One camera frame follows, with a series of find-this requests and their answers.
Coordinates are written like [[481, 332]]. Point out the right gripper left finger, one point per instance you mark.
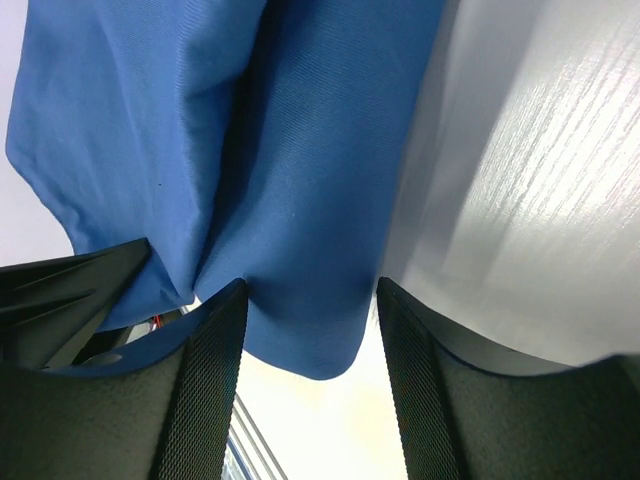
[[156, 408]]

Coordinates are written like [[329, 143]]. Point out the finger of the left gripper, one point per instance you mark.
[[50, 309]]

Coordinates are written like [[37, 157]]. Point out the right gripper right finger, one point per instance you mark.
[[470, 408]]

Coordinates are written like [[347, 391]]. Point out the blue surgical drape cloth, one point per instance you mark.
[[243, 139]]

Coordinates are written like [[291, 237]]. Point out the aluminium front rail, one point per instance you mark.
[[247, 454]]

